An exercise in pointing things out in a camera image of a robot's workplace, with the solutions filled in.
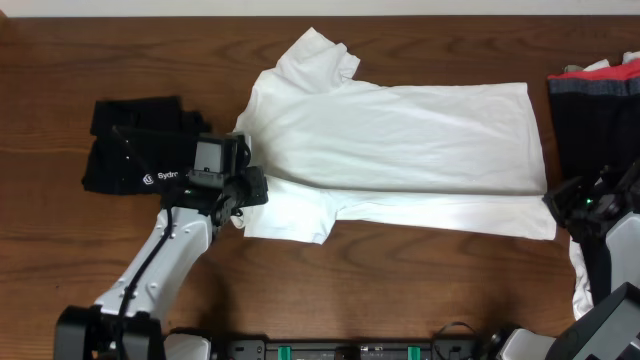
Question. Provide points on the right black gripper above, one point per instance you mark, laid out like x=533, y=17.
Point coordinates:
x=559, y=199

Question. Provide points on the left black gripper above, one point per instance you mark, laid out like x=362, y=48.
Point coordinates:
x=254, y=177

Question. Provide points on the white t-shirt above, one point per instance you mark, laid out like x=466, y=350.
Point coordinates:
x=334, y=148

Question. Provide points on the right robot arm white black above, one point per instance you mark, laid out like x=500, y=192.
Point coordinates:
x=610, y=330

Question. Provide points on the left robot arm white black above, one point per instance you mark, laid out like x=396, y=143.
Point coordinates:
x=127, y=321

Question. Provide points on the black garment with red band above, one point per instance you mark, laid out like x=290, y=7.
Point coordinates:
x=596, y=118

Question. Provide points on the white cloth under pile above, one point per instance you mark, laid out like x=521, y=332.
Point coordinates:
x=582, y=301

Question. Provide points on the folded black shirt with logo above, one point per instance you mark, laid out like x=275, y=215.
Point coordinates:
x=141, y=146

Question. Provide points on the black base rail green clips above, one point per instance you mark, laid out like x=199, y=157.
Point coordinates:
x=456, y=340

